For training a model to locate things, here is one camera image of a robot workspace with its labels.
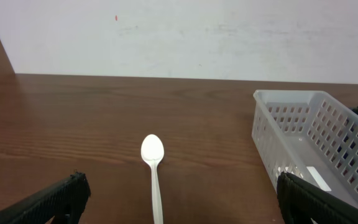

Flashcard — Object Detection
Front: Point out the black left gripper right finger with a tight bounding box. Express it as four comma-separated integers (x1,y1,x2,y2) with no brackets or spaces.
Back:
277,172,358,224

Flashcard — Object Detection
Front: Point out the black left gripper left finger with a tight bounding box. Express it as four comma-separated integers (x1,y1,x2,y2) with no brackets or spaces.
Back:
0,172,91,224

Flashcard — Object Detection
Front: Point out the clear perforated plastic basket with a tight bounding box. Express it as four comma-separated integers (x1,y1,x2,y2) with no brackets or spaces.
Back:
252,90,358,208

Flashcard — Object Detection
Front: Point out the white plastic spoon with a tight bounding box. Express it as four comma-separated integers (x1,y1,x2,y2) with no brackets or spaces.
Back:
140,134,165,224

